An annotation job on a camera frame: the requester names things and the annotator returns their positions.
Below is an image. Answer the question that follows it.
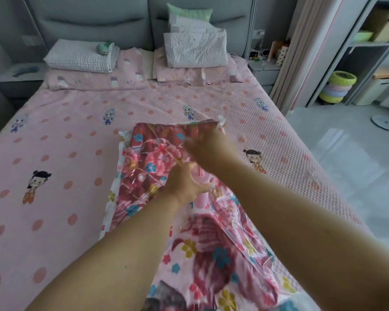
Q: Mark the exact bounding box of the person's right hand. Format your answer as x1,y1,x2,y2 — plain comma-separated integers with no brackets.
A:
183,127,240,174

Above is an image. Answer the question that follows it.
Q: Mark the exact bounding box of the person's left hand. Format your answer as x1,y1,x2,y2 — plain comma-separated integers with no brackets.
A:
163,162,213,204

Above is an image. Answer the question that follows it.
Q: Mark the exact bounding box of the lilac hand pump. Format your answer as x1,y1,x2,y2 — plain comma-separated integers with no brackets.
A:
191,166,213,209

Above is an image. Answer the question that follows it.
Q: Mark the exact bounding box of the flower-print plastic storage bag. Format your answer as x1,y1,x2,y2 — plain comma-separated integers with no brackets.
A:
99,115,312,311

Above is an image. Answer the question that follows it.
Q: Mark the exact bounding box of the red floral blanket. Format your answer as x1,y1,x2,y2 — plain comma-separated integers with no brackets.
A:
108,121,279,311

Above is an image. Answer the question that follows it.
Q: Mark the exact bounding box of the person's left forearm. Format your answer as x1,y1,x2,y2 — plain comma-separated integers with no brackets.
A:
26,190,182,311

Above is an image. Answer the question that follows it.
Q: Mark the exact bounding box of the person's right forearm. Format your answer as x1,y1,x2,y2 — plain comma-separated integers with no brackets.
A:
214,157,389,311

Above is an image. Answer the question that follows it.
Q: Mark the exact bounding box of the white lidded bin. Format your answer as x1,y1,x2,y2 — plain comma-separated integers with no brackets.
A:
352,69,389,106

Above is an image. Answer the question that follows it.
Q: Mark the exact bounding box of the white bedside cabinet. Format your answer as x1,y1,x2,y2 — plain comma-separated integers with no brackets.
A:
0,63,49,99
248,58,281,96

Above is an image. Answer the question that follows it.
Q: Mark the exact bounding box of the grey dotted quilt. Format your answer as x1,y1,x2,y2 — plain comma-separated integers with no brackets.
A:
163,13,229,68

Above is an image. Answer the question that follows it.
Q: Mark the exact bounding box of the white black-dotted cylinder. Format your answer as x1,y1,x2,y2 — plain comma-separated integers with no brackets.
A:
276,45,288,67

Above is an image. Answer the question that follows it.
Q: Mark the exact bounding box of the white pink curtain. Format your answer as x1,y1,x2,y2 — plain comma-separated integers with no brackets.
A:
269,0,346,115

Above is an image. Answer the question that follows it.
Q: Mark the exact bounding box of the pink cartoon bed sheet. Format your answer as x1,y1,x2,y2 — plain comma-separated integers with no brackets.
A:
0,47,373,311

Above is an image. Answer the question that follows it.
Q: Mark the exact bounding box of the pastel striped round stool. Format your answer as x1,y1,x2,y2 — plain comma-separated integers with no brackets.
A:
319,71,357,104

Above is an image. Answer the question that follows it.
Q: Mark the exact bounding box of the pale green pillow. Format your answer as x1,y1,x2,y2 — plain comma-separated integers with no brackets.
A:
166,3,214,22

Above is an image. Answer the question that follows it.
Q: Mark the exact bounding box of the small teal plush toy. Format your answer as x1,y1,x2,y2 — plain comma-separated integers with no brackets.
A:
96,41,115,56

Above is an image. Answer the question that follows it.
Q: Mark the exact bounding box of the white checked folded pillow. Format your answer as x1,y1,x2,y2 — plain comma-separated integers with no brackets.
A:
44,39,121,73

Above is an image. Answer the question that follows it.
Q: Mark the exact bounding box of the grey upholstered headboard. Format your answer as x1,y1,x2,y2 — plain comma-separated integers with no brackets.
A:
24,0,257,57

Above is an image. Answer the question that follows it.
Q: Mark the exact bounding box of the grey open shelf unit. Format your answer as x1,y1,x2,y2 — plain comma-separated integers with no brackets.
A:
307,0,389,107

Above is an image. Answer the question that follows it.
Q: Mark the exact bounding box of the round white floor disc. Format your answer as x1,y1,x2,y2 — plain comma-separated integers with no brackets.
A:
371,114,389,132

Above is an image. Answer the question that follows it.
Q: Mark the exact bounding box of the green tissue box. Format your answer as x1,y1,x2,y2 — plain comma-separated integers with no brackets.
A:
353,30,374,42

